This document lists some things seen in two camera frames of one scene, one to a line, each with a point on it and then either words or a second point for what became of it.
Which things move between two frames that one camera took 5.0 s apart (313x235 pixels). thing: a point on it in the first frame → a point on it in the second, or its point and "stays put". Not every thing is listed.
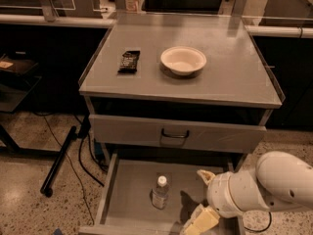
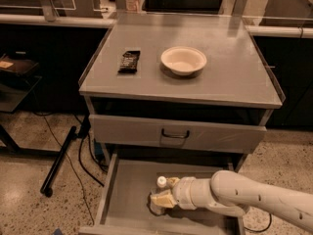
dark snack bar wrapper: [129, 62] stays put
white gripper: [217, 193] → [181, 191]
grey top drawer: [177, 133] stays put
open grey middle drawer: [146, 192] stays put
